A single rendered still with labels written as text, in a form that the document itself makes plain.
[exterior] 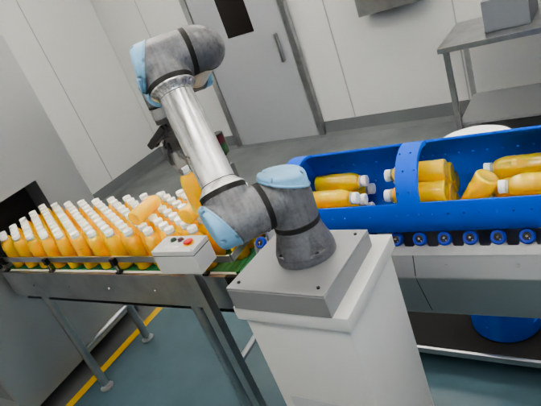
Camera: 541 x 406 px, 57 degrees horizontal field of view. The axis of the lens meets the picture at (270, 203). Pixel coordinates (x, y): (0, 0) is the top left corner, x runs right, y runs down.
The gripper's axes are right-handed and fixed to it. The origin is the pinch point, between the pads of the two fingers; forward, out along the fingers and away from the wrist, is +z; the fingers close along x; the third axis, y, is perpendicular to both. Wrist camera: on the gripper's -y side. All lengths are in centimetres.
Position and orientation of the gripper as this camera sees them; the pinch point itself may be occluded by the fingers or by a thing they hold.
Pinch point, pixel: (183, 169)
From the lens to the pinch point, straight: 183.7
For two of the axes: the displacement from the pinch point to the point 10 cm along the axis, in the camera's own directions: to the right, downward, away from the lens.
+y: 8.4, -0.7, -5.4
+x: 4.3, -5.3, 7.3
